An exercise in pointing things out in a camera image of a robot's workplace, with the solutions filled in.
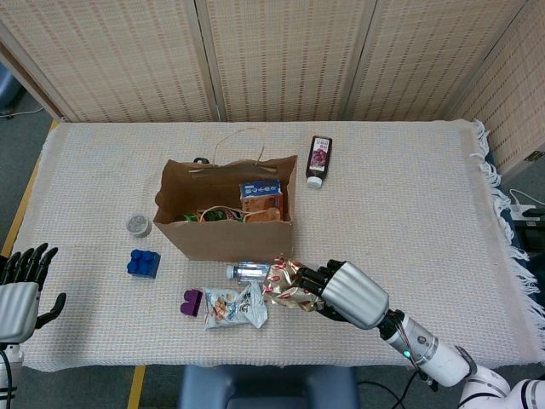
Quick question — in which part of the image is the white woven tablecloth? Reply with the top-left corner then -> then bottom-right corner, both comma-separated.
12,118 -> 545,370

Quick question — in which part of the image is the dark juice bottle white cap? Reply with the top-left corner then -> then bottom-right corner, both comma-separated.
304,135 -> 334,190

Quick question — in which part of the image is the blue toy brick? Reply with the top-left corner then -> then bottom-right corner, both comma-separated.
126,249 -> 162,279

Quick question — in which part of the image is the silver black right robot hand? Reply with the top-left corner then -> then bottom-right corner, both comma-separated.
293,258 -> 391,331

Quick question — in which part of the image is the white power strip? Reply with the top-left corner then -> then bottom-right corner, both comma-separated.
508,189 -> 538,222

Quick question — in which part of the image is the brown paper bag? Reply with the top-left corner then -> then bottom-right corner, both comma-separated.
152,129 -> 299,262

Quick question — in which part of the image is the blue grey office chair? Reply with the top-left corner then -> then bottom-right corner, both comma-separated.
0,70 -> 22,118

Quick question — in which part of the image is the silver snack packet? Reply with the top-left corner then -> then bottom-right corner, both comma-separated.
203,280 -> 270,332

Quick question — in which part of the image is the clear plastic water bottle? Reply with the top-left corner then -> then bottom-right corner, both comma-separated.
225,260 -> 273,285

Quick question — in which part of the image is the gold foil snack packet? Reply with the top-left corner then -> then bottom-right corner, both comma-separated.
261,254 -> 325,314

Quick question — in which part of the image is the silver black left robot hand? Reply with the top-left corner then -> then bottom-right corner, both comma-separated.
0,242 -> 68,344

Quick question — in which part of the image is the beige bamboo folding screen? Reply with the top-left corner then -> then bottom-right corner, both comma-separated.
0,0 -> 545,176

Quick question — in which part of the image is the purple toy brick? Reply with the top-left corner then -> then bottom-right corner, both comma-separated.
180,289 -> 204,318

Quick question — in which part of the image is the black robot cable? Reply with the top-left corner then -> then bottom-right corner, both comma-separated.
357,368 -> 429,409

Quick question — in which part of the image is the blue padded chair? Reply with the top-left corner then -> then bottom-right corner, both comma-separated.
177,365 -> 359,409

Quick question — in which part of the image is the green chip canister red lid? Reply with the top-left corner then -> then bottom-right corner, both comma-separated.
182,207 -> 249,225

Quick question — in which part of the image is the blue orange biscuit box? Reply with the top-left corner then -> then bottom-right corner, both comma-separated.
238,181 -> 285,225

